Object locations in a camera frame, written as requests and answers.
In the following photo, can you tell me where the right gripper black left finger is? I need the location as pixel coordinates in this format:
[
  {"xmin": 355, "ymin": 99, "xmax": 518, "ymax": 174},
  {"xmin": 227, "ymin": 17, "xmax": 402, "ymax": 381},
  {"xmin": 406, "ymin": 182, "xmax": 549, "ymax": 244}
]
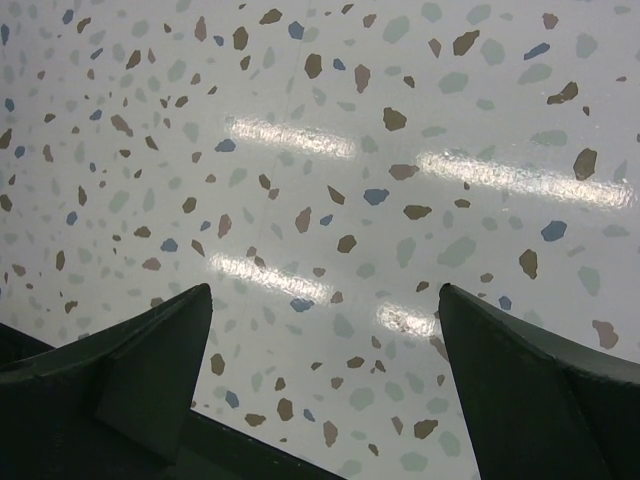
[{"xmin": 1, "ymin": 284, "xmax": 213, "ymax": 479}]

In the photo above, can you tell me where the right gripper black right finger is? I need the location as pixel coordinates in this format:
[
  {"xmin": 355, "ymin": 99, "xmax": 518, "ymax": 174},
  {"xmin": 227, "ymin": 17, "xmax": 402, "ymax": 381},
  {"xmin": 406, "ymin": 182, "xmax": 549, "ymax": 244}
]
[{"xmin": 439, "ymin": 284, "xmax": 639, "ymax": 479}]

